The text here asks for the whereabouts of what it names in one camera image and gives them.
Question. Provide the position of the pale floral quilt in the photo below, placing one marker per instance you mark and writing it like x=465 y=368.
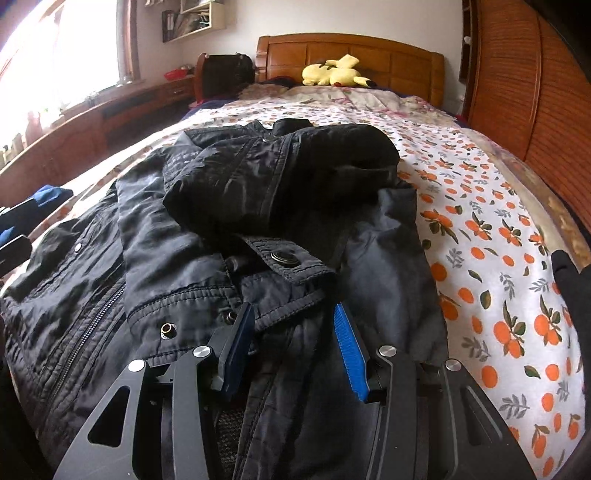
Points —
x=376 y=100

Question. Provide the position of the wooden slatted wardrobe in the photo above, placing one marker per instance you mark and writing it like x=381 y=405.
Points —
x=529 y=94

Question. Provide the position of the blue garment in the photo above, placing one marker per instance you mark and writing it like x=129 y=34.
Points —
x=23 y=218

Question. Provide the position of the long wooden side desk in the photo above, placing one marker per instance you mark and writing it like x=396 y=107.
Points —
x=88 y=138

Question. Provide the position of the orange-print floral bedsheet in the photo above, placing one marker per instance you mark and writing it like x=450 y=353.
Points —
x=506 y=320

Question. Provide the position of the yellow Pikachu plush toy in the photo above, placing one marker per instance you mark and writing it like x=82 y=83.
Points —
x=338 y=73

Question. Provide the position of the red bowl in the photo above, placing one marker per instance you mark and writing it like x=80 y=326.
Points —
x=176 y=74

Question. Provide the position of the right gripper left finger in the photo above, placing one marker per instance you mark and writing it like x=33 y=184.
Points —
x=155 y=422

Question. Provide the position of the white wall shelf unit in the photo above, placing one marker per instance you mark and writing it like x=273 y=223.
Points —
x=180 y=20

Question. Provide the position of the black jacket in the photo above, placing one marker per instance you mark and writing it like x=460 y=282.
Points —
x=292 y=220

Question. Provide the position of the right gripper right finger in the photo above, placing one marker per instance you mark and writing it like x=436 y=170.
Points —
x=434 y=421

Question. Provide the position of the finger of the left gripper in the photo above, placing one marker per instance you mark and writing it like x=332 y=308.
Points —
x=14 y=253

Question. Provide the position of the window with wooden frame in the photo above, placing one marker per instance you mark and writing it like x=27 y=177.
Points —
x=64 y=54

